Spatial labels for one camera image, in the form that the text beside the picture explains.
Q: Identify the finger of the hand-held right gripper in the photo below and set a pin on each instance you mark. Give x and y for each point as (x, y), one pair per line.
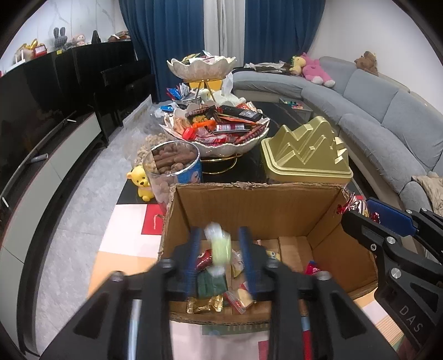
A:
(391, 216)
(363, 228)

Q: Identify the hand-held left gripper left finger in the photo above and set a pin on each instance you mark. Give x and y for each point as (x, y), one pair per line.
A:
(193, 256)

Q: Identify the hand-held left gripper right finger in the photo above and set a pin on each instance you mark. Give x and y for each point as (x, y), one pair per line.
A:
(247, 259)

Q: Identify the brown foil chocolate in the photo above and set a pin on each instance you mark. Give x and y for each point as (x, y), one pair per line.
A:
(358, 206)

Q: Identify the green candy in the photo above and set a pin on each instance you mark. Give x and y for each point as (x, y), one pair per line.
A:
(219, 249)

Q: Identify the dark green snack packet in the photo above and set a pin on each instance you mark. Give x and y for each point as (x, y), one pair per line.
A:
(209, 284)

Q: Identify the gold snack packet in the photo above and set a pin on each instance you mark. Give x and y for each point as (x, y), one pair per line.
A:
(204, 304)

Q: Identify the brown cardboard box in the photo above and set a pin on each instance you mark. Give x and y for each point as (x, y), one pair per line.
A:
(259, 211)

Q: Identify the clear jar of snacks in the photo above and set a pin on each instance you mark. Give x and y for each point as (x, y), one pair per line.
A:
(173, 173)

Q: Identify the beige jacket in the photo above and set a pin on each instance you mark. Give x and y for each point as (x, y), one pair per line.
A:
(432, 188)

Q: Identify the colourful checked tablecloth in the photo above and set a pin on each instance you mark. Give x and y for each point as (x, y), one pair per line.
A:
(124, 249)

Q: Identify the black coffee table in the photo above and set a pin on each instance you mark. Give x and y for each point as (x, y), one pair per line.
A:
(249, 171)

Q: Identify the yellow bear figurine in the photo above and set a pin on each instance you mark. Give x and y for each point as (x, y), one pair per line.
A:
(140, 183)

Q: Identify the gold mountain shaped tin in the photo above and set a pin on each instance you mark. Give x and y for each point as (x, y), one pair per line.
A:
(304, 152)

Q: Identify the grey corner sofa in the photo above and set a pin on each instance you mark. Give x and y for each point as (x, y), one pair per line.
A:
(387, 114)

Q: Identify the large white petal bowl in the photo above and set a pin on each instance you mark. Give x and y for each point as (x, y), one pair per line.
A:
(221, 149)

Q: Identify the bag of pistachios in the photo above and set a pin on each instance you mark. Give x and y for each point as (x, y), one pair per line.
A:
(147, 145)

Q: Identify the pile of snack packets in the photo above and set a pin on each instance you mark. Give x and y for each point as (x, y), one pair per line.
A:
(221, 126)

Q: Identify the brown teddy bear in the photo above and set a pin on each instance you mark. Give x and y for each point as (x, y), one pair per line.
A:
(367, 62)

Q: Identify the grey television cabinet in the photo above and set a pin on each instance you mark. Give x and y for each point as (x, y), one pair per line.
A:
(45, 194)

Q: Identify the pink plush toy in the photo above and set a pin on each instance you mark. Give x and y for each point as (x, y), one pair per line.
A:
(316, 69)

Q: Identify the yellow plush toy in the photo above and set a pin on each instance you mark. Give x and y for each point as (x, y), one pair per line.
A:
(297, 65)

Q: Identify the grey remote control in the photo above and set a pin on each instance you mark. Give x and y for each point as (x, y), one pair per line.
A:
(38, 158)

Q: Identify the small white petal bowl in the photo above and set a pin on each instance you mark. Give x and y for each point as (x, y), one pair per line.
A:
(200, 69)

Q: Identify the black upright piano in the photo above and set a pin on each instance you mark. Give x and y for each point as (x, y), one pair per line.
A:
(110, 76)

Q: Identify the black flat television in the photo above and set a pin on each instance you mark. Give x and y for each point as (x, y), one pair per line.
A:
(31, 114)

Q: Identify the blue curtain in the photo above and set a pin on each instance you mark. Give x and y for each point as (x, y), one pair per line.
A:
(166, 34)
(280, 27)

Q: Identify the white sheer curtain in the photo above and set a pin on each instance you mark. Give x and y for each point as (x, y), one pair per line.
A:
(225, 27)

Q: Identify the black metronome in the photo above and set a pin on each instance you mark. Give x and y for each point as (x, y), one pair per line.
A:
(96, 37)

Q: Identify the pink doll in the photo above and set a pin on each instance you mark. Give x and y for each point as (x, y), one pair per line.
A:
(79, 40)

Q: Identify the grey rabbit plush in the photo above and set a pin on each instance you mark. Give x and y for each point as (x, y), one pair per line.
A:
(60, 38)

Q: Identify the red box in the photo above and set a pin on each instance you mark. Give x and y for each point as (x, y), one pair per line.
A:
(39, 50)

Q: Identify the gold ornament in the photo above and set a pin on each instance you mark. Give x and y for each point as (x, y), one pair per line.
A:
(27, 48)

